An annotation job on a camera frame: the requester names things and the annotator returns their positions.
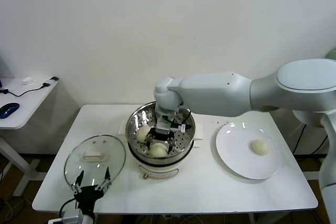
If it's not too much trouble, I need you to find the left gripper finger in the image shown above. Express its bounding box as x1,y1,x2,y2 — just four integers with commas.
94,166,111,191
70,170,85,192

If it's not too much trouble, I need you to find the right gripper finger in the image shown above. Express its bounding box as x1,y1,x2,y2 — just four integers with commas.
165,140,176,156
145,133,155,150

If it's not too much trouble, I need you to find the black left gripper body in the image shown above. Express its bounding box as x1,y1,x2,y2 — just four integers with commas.
73,185,104,210

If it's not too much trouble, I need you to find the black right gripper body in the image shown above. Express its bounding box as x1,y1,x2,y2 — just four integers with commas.
150,129,175,143

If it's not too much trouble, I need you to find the white steamed baozi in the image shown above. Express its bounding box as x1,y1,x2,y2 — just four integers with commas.
249,139,270,156
136,126,153,143
149,142,168,158

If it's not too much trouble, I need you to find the round glass pot lid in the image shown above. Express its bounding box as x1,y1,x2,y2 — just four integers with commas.
64,134,127,188

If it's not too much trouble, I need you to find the steel perforated steamer basket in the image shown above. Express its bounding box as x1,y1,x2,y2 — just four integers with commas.
125,100,196,159

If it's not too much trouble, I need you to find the white electric cooker pot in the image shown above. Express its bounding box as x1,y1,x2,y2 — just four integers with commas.
118,119,204,180

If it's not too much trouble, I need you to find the large white plate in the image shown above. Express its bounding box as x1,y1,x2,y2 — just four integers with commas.
215,122,281,180

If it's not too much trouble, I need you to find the white side desk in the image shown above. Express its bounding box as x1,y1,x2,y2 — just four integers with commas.
0,77,60,197

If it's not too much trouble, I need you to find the blue computer mouse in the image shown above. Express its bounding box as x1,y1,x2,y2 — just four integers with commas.
0,102,21,119

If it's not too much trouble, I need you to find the grey black usb adapter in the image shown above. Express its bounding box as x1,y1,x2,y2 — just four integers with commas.
43,76,60,88

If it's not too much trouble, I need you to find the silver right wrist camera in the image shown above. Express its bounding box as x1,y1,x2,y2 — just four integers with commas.
156,112,175,132

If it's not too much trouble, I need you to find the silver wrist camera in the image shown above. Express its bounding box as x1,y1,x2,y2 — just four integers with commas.
156,112,175,132
52,215,85,224

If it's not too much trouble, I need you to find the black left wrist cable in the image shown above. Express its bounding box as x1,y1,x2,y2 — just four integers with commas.
59,198,78,218

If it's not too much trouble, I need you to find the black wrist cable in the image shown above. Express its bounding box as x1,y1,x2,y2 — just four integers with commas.
173,108,192,130
59,198,78,218

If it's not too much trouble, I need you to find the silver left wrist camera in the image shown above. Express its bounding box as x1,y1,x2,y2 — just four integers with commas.
52,215,85,224

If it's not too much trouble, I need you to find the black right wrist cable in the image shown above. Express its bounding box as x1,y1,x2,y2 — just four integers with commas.
173,108,192,130

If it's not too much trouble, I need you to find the black desk cable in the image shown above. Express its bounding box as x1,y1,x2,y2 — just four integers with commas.
0,83,50,98

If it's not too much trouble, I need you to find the black power cable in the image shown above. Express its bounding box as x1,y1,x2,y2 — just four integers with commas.
292,123,329,155

